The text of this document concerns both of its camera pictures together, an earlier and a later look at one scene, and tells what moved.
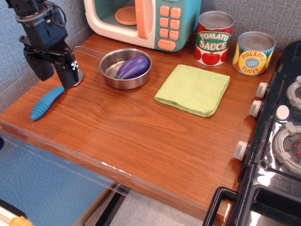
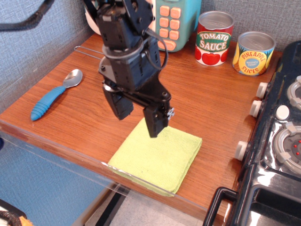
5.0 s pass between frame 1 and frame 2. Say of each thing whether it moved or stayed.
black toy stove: stayed
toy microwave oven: stayed
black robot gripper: moved
